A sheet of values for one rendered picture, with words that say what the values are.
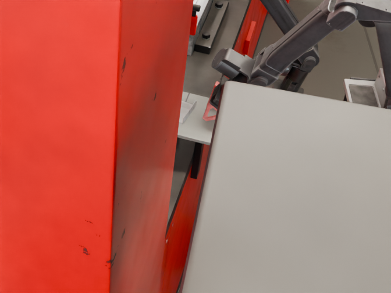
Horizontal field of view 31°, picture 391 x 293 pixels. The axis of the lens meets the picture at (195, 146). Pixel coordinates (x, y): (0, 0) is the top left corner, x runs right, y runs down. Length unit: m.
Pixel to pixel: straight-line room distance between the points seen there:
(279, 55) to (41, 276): 1.12
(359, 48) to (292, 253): 3.74
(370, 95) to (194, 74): 0.57
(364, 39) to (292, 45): 2.63
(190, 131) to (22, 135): 1.39
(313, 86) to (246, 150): 3.30
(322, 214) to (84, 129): 0.18
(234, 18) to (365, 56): 1.64
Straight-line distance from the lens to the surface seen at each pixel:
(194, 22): 1.97
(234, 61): 1.80
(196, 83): 2.28
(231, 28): 2.55
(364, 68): 4.04
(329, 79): 3.89
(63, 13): 0.47
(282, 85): 2.28
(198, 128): 1.94
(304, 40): 1.63
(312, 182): 0.51
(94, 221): 0.60
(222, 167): 0.50
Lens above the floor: 2.30
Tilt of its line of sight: 44 degrees down
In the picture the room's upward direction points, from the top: 8 degrees clockwise
